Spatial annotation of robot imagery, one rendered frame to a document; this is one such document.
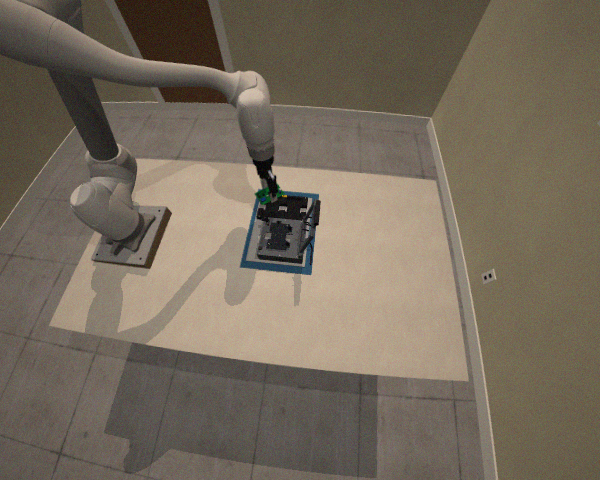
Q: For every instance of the green circuit board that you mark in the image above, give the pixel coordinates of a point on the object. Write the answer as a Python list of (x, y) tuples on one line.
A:
[(264, 197)]

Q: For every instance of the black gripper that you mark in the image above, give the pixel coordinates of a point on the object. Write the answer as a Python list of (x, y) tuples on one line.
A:
[(265, 169)]

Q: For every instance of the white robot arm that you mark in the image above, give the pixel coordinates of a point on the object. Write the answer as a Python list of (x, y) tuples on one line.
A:
[(31, 36)]

